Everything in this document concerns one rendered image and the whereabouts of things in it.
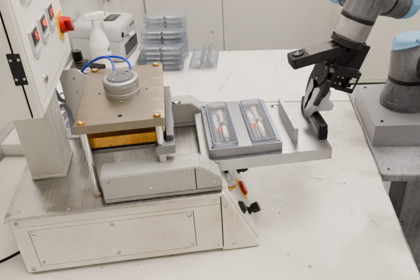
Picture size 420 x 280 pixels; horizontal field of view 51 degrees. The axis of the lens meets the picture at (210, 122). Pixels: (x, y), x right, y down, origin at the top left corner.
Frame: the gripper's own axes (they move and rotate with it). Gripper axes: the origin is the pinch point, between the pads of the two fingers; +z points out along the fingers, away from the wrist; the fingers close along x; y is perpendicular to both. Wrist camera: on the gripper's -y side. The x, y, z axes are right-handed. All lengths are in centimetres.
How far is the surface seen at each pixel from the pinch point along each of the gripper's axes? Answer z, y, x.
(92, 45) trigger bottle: 29, -55, 81
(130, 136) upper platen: 9.4, -40.0, -10.3
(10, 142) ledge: 49, -73, 35
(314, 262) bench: 25.1, 5.5, -23.6
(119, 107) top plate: 4.6, -43.3, -7.7
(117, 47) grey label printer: 31, -45, 91
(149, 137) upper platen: 8.9, -36.1, -10.3
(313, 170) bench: 21.6, 15.0, 8.6
